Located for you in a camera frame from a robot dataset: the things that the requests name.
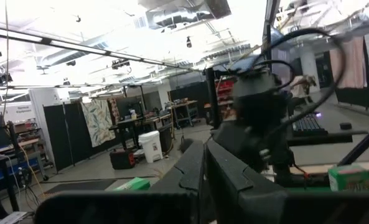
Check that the small black puck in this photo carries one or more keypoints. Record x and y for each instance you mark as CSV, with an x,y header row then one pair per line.
x,y
346,126

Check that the leaf patterned cloth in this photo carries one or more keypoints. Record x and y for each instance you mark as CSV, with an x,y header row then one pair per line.
x,y
97,121

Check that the black overhead light bar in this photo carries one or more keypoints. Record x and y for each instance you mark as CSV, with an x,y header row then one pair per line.
x,y
45,41

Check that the black partition panels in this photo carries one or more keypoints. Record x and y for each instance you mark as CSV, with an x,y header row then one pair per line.
x,y
58,137

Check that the red parts shelf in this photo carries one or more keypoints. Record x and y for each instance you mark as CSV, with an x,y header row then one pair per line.
x,y
226,88

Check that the backlit keyboard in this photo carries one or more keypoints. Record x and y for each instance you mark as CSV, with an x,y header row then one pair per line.
x,y
308,125

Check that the silver ceiling duct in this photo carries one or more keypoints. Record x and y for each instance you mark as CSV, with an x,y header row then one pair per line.
x,y
184,14

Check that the black floor mat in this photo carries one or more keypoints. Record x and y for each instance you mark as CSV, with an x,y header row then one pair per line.
x,y
81,186

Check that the person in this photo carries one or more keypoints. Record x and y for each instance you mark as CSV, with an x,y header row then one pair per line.
x,y
299,88

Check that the white pillar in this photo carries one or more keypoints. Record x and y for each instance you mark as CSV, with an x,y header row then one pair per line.
x,y
42,99

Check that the workbench with blue bins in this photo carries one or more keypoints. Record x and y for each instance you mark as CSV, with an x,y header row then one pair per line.
x,y
25,144

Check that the metal workbench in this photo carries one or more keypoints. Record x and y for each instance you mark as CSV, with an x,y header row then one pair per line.
x,y
184,104

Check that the green Apple Jacks box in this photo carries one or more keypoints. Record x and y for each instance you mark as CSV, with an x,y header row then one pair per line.
x,y
347,179
136,184

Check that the pink hanging cloth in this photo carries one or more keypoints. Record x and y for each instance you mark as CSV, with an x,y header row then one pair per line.
x,y
349,62

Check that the white trash bin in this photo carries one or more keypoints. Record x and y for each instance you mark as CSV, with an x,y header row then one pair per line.
x,y
150,146

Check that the black rig frame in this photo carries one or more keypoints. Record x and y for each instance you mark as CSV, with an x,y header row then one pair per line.
x,y
212,99

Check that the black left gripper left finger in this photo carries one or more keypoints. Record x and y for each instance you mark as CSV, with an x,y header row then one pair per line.
x,y
125,208

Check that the black trash bin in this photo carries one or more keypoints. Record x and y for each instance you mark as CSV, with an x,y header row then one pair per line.
x,y
165,137

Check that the black and red box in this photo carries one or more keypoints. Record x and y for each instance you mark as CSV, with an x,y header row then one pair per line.
x,y
122,159

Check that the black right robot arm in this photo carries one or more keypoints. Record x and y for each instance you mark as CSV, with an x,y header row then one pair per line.
x,y
255,112

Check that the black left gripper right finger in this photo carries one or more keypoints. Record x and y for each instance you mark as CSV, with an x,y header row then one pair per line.
x,y
259,208

